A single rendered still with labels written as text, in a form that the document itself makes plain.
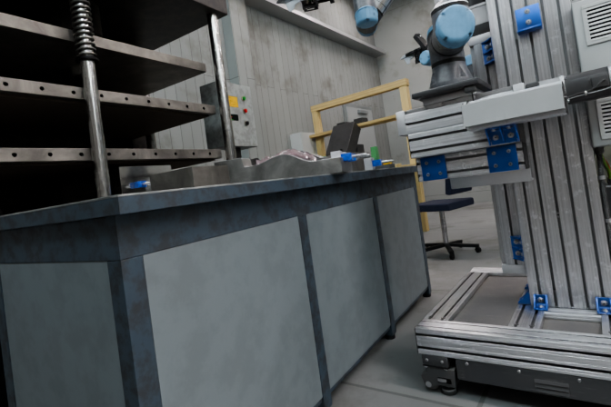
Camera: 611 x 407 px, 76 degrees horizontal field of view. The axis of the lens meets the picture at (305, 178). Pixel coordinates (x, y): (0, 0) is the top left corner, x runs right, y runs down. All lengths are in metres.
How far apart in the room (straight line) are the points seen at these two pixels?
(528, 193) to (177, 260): 1.20
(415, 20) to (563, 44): 7.43
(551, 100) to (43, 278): 1.39
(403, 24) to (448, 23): 7.69
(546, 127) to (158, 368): 1.38
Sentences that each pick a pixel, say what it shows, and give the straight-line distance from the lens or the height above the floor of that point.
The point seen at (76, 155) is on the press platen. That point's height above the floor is 1.01.
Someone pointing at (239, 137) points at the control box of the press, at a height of 1.12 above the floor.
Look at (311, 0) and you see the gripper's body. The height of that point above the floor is 1.40.
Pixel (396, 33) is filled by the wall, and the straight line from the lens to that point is 9.08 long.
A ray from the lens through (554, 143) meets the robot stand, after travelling 1.60.
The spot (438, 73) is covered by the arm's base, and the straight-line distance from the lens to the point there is 1.50.
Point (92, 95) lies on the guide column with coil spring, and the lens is 1.83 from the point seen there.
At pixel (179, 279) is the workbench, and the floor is 0.60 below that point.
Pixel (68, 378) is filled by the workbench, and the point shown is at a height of 0.40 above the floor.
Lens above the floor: 0.77
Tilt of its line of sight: 1 degrees up
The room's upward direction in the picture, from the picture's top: 8 degrees counter-clockwise
